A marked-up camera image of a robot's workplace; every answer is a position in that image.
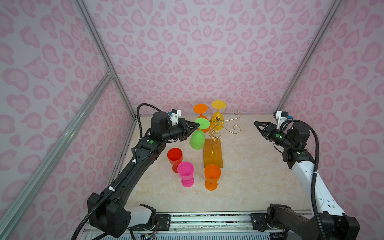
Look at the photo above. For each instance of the aluminium corner frame post right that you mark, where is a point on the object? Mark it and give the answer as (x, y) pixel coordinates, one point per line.
(314, 43)

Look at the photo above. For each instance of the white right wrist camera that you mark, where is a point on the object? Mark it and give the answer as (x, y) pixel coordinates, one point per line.
(281, 117)

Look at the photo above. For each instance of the aluminium corner frame post left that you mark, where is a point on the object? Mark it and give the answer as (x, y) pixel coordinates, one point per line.
(91, 27)

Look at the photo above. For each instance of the red wine glass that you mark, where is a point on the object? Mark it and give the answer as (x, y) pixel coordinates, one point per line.
(175, 157)

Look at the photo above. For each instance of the aluminium corner frame post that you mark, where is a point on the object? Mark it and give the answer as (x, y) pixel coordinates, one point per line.
(91, 27)
(314, 43)

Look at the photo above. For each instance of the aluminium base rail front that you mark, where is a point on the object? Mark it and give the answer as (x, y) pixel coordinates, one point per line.
(205, 226)

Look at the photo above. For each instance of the green wine glass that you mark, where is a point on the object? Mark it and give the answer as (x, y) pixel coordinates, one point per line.
(198, 138)

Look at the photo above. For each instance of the aluminium floor edge rail left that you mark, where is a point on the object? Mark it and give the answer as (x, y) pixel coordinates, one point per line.
(121, 156)

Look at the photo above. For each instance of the aluminium diagonal frame bar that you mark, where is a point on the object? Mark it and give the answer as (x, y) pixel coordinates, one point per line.
(29, 192)

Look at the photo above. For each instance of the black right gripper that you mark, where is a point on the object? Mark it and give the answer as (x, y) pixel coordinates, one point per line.
(269, 131)

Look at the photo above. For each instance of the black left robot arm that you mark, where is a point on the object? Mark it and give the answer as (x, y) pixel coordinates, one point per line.
(107, 210)

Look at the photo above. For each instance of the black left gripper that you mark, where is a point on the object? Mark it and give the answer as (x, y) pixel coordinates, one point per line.
(184, 125)

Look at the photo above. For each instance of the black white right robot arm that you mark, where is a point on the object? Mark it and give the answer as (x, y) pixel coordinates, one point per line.
(301, 152)

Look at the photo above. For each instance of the pink wine glass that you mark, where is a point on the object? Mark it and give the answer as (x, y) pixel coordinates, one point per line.
(186, 173)

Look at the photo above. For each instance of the amber wooden rack base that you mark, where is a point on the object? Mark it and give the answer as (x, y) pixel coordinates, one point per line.
(212, 153)

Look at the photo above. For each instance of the yellow wine glass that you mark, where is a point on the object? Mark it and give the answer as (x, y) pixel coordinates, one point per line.
(217, 119)

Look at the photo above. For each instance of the orange wine glass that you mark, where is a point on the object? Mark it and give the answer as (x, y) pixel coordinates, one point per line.
(212, 176)
(201, 110)

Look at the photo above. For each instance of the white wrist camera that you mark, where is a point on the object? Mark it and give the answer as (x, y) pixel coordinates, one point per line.
(281, 117)
(174, 116)

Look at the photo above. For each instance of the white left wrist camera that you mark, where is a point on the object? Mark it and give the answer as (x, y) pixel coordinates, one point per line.
(174, 116)

